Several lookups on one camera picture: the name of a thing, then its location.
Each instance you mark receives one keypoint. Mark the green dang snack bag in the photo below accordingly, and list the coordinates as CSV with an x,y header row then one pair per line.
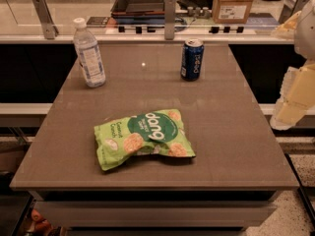
x,y
159,132

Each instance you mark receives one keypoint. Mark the clear plastic water bottle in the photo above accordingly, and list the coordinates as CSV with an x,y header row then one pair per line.
x,y
89,55

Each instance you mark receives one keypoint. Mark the right metal glass bracket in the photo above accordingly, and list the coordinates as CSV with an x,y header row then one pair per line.
x,y
290,7

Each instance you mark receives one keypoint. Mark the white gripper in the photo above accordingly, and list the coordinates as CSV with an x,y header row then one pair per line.
x,y
305,33

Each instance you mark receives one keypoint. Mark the cardboard box with label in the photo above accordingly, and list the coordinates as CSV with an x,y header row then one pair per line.
x,y
231,11

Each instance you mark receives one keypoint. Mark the dark tray bin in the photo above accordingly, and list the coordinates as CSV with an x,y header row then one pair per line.
x,y
138,8

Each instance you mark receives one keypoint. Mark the left metal glass bracket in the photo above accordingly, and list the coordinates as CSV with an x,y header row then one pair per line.
x,y
50,30

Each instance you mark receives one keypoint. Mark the orange toy under table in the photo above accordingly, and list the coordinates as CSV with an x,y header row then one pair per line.
x,y
39,225

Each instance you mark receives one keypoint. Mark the metal glass bracket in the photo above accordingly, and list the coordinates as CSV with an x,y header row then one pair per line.
x,y
50,30
169,19
290,7

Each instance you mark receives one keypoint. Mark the middle metal glass bracket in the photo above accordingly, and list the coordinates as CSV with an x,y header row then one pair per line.
x,y
169,19

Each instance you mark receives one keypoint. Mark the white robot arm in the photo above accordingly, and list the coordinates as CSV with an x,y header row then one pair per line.
x,y
300,27

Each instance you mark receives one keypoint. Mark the blue pepsi can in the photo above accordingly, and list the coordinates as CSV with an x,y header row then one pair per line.
x,y
192,57

